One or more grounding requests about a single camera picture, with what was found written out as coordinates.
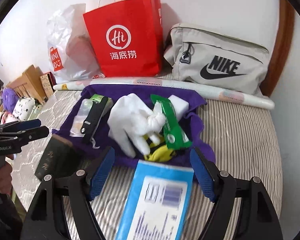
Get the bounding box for blue tissue box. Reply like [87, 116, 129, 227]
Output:
[115, 161, 194, 240]

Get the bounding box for green wet wipes packet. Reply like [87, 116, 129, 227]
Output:
[151, 94, 192, 150]

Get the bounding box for yellow Adidas pouch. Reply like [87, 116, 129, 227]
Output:
[143, 135, 177, 163]

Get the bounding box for white gloves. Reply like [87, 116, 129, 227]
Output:
[107, 93, 160, 158]

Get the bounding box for white sponge block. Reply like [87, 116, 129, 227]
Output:
[168, 95, 189, 121]

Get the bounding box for green cassette tissue pack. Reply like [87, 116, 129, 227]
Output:
[90, 94, 114, 112]

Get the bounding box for fruit pattern wipe packet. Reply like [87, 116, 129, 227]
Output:
[70, 115, 87, 138]

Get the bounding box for person's left hand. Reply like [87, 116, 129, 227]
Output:
[0, 157, 13, 196]

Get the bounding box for white spotted pillow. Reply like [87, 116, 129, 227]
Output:
[12, 98, 36, 121]

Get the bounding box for purple plush toy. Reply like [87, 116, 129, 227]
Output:
[2, 88, 19, 113]

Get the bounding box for purple towel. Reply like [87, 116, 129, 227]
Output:
[52, 84, 216, 168]

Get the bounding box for wooden headboard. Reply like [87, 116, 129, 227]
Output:
[6, 65, 47, 104]

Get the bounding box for dark green tea tin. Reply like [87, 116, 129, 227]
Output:
[34, 134, 92, 181]

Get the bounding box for brown patterned book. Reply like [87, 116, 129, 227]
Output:
[39, 72, 56, 99]

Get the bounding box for striped mattress pad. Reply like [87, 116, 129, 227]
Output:
[12, 90, 283, 239]

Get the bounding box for rolled patterned paper tube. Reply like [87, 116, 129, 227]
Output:
[53, 77, 275, 111]

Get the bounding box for white Miniso plastic bag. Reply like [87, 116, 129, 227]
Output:
[46, 3, 104, 84]

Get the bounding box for beige Nike bag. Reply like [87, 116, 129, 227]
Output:
[164, 23, 269, 94]

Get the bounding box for red Hi paper bag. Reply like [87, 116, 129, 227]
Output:
[83, 0, 164, 77]

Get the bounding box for brown wooden door frame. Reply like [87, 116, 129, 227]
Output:
[260, 0, 295, 97]

